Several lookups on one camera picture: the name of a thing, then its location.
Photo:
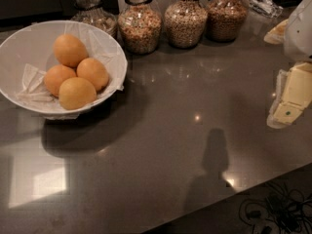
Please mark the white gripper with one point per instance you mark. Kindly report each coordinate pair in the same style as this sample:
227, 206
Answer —
299, 38

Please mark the orange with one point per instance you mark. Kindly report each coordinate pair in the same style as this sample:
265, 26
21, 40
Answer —
94, 71
69, 50
55, 76
75, 93

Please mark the white bowl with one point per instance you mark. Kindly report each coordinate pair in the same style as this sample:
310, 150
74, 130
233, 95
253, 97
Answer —
19, 49

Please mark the clear plastic bag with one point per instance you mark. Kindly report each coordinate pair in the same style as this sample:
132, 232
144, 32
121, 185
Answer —
266, 8

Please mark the glass jar with brown cereal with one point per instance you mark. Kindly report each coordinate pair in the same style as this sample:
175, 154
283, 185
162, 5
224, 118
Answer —
225, 19

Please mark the glass jar with round grains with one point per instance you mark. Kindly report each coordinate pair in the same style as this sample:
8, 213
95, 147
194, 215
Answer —
184, 22

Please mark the glass jar with mixed cereal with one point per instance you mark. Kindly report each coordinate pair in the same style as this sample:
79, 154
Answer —
140, 26

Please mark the white paper liner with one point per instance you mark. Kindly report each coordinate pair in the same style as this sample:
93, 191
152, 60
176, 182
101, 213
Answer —
34, 85

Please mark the glass jar with pale cubes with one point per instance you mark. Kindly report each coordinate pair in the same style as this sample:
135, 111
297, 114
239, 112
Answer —
91, 12

